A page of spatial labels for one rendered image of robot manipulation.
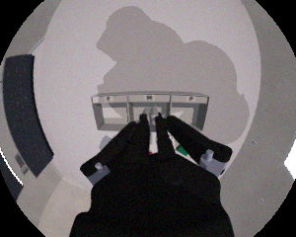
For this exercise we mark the grey three-compartment tray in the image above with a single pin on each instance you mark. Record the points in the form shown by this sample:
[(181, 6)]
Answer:
[(113, 111)]

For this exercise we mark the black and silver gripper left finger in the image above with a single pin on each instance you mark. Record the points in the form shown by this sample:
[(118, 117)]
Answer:
[(127, 174)]

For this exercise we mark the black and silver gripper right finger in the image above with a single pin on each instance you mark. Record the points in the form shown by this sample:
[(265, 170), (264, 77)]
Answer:
[(208, 154)]

